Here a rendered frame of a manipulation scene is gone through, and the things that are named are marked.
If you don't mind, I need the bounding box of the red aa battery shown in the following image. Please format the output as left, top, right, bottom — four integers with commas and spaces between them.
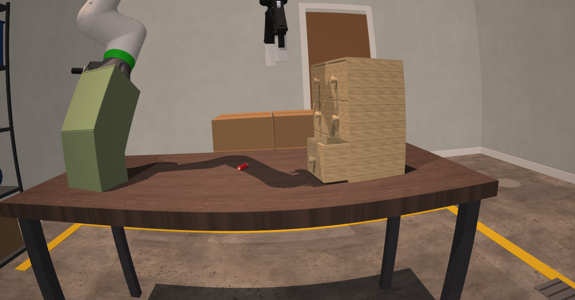
237, 163, 248, 171

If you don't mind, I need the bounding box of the light wooden chest of drawers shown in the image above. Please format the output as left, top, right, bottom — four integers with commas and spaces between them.
311, 57, 406, 183

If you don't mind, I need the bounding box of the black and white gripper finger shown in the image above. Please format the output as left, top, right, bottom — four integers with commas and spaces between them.
264, 11, 276, 66
267, 1, 288, 62

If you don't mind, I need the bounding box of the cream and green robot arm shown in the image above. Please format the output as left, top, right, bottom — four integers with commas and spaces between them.
71, 0, 147, 80

